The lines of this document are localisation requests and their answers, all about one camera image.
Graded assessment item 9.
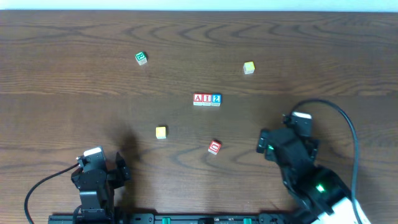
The yellow block with cow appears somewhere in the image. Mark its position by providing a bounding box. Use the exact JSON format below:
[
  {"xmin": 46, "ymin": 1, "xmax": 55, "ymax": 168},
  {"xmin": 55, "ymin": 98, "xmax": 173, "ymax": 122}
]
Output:
[{"xmin": 155, "ymin": 126, "xmax": 167, "ymax": 139}]

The red letter A block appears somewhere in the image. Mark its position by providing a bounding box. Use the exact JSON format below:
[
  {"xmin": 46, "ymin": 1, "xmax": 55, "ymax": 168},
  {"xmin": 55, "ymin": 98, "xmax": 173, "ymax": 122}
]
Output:
[{"xmin": 193, "ymin": 93, "xmax": 203, "ymax": 106}]

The blue number 2 block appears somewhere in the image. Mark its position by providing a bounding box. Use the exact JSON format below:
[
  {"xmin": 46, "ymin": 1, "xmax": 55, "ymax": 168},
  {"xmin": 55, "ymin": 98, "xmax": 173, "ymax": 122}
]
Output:
[{"xmin": 211, "ymin": 94, "xmax": 221, "ymax": 106}]

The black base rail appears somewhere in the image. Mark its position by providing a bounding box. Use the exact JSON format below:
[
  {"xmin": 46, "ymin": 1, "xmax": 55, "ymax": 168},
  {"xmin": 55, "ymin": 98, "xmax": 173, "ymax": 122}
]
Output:
[{"xmin": 48, "ymin": 213, "xmax": 300, "ymax": 224}]

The red letter I block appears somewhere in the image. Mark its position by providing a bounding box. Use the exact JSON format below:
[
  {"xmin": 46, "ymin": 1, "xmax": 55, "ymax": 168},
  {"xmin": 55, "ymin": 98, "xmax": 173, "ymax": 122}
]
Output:
[{"xmin": 202, "ymin": 93, "xmax": 212, "ymax": 106}]

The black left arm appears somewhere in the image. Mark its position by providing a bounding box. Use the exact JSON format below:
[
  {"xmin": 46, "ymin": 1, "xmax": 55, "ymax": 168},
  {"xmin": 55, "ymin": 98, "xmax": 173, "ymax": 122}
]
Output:
[{"xmin": 71, "ymin": 151, "xmax": 131, "ymax": 223}]

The yellow top block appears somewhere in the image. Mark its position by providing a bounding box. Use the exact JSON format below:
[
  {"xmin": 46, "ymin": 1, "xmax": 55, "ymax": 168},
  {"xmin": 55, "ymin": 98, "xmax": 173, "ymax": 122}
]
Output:
[{"xmin": 243, "ymin": 61, "xmax": 255, "ymax": 75}]

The red letter U block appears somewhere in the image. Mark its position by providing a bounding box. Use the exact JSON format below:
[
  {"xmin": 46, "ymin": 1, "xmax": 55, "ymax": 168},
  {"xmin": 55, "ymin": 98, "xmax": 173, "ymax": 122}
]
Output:
[{"xmin": 208, "ymin": 141, "xmax": 221, "ymax": 155}]

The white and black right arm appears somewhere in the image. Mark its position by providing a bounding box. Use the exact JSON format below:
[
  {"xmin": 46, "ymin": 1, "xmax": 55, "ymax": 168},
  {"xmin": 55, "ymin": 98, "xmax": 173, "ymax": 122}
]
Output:
[{"xmin": 257, "ymin": 128, "xmax": 369, "ymax": 223}]

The green letter R block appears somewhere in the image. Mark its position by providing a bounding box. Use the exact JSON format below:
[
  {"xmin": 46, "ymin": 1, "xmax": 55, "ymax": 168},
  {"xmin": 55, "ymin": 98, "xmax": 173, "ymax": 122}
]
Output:
[{"xmin": 134, "ymin": 51, "xmax": 147, "ymax": 65}]

